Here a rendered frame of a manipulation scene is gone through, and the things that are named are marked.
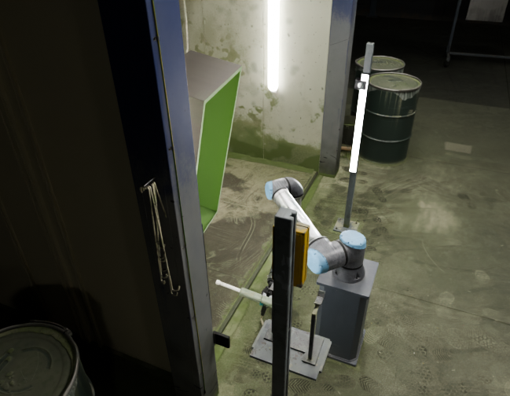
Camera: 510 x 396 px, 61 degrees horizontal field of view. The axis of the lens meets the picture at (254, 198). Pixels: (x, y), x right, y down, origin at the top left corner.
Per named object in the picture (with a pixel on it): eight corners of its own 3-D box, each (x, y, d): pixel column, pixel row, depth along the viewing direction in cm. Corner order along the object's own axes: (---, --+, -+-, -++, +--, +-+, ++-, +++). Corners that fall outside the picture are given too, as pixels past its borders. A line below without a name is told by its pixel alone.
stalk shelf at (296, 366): (249, 357, 195) (249, 355, 195) (268, 320, 213) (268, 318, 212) (316, 381, 185) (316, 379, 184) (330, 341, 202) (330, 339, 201)
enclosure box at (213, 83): (138, 244, 300) (142, 81, 227) (177, 197, 347) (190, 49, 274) (185, 262, 295) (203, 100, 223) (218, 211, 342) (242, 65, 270)
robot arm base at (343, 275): (367, 265, 263) (369, 253, 257) (361, 287, 249) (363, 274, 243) (336, 258, 269) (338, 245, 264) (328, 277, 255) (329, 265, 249)
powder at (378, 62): (409, 61, 526) (409, 60, 526) (395, 74, 489) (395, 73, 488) (366, 55, 550) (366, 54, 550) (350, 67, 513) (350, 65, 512)
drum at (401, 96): (356, 141, 541) (365, 71, 492) (404, 144, 533) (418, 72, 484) (357, 164, 493) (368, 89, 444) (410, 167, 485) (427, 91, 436)
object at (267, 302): (279, 317, 308) (285, 301, 291) (277, 323, 305) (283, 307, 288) (215, 293, 314) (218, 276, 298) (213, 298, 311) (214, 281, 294)
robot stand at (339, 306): (365, 331, 301) (379, 262, 265) (355, 367, 278) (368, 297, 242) (322, 317, 312) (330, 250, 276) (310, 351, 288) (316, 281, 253)
